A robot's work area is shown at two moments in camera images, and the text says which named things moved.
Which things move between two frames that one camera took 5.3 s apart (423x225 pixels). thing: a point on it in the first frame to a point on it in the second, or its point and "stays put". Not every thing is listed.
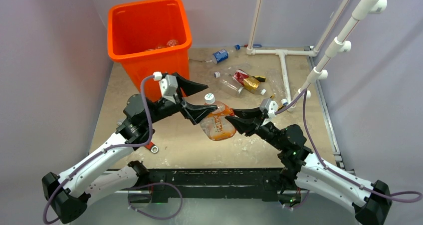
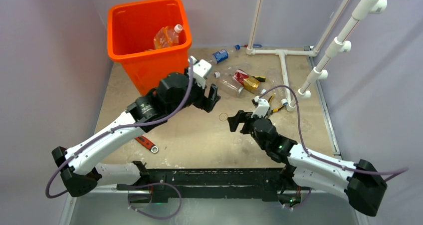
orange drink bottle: [215, 125] to [167, 36]
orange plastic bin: [151, 37] stays put
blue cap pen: [254, 46] stays put
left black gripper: [194, 112] to [204, 102]
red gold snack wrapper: [249, 83] stays put
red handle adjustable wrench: [151, 146] stays put
